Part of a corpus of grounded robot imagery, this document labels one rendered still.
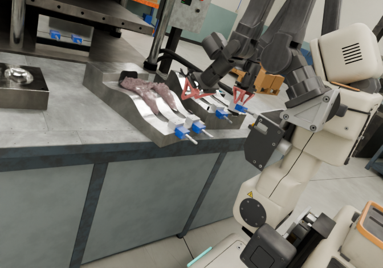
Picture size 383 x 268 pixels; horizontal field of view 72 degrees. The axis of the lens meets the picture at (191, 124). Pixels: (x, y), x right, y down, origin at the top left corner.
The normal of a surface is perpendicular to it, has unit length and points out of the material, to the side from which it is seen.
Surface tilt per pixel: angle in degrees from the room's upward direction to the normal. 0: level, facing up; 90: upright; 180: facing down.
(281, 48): 90
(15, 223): 90
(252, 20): 80
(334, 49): 90
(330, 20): 90
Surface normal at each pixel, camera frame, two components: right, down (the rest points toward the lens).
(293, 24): -0.55, -0.04
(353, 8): -0.84, -0.07
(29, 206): 0.53, 0.54
